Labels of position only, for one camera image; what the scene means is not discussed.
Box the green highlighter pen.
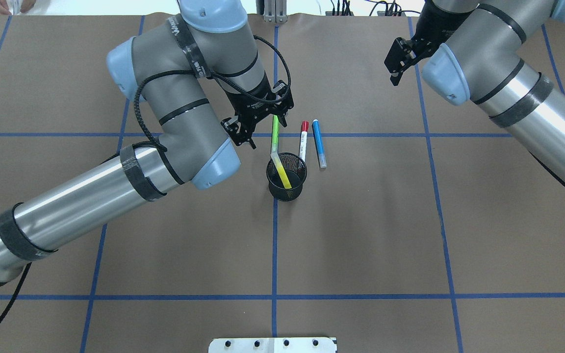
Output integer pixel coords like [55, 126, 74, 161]
[270, 115, 280, 153]

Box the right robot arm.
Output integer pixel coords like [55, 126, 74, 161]
[384, 0, 565, 187]

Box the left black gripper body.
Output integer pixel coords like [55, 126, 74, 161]
[226, 81, 276, 128]

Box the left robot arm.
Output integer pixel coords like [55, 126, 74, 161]
[0, 0, 294, 287]

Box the black mesh pen cup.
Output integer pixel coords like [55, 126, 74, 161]
[265, 152, 308, 202]

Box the seated person cream shirt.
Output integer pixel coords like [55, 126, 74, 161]
[0, 0, 37, 16]

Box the aluminium frame post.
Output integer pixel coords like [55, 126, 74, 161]
[257, 0, 288, 24]

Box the yellow highlighter pen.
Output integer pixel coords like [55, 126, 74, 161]
[270, 152, 292, 190]

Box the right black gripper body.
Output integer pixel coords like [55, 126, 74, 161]
[412, 0, 474, 54]

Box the red marker pen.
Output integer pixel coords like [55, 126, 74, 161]
[298, 121, 309, 161]

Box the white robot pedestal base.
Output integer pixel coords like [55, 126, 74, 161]
[208, 337, 338, 353]

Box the blue marker pen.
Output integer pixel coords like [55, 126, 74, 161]
[311, 119, 327, 169]

